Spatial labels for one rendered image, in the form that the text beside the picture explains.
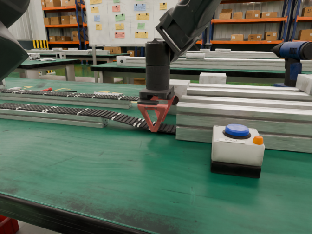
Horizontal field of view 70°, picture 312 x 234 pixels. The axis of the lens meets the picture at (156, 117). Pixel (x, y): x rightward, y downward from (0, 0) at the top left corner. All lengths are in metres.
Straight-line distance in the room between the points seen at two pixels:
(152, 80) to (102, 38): 3.38
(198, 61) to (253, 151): 1.75
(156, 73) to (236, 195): 0.30
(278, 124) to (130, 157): 0.30
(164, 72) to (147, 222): 0.33
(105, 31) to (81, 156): 3.46
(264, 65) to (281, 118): 1.62
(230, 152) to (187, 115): 0.15
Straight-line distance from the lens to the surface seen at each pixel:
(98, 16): 3.92
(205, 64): 2.09
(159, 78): 0.51
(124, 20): 3.70
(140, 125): 0.57
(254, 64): 2.09
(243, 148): 0.39
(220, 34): 11.03
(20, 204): 0.40
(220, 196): 0.36
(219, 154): 0.39
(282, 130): 0.52
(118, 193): 0.35
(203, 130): 0.50
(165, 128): 0.56
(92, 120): 0.61
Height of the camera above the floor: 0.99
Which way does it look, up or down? 18 degrees down
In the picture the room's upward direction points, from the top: straight up
